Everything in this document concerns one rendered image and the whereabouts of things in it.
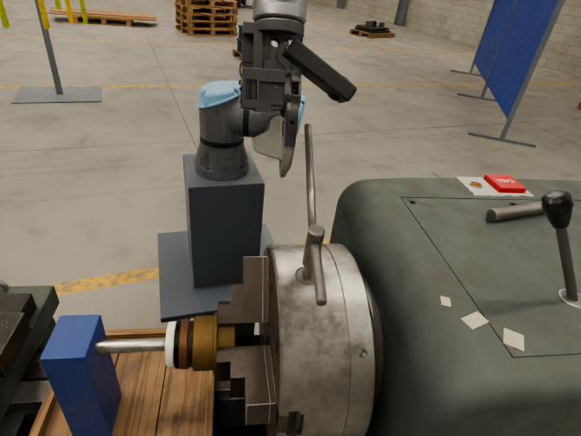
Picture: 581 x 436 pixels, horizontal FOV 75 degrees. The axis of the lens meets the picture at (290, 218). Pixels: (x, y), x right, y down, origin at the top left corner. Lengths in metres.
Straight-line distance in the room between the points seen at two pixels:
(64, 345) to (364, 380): 0.42
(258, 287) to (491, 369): 0.34
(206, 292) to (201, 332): 0.58
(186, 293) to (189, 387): 0.41
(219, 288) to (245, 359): 0.62
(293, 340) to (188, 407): 0.37
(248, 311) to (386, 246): 0.24
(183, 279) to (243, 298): 0.63
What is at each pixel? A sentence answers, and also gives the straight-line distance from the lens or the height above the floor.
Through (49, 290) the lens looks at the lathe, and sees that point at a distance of 1.04.
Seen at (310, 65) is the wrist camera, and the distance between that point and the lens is 0.57.
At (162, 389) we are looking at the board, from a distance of 0.85.
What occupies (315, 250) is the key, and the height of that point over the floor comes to 1.30.
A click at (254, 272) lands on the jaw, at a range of 0.62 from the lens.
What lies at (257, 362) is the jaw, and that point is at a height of 1.11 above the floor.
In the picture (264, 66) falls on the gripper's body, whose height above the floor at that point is 1.47.
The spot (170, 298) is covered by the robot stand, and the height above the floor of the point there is 0.75.
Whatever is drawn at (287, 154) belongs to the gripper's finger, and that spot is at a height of 1.36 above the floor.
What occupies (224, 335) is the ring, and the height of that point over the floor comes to 1.11.
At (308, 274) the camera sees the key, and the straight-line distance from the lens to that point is 0.53.
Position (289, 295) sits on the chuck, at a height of 1.23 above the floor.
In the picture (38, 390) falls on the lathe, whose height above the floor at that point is 0.86.
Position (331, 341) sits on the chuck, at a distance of 0.51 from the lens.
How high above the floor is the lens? 1.60
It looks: 34 degrees down
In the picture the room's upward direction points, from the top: 7 degrees clockwise
